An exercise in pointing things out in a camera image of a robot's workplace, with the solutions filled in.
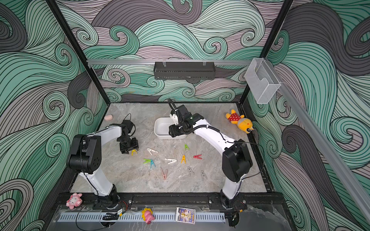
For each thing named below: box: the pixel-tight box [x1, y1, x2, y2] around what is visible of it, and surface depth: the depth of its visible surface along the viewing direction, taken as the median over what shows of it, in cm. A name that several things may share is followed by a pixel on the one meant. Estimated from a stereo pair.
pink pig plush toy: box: [65, 192, 83, 210], surface depth 73 cm
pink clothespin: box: [159, 166, 168, 180], surface depth 83 cm
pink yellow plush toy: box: [141, 207, 155, 225], surface depth 69 cm
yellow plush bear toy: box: [225, 109, 255, 134], surface depth 102 cm
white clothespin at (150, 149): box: [146, 147, 159, 156], surface depth 94 cm
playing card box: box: [175, 206, 197, 225], surface depth 70 cm
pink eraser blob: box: [104, 115, 114, 121], surface depth 112 cm
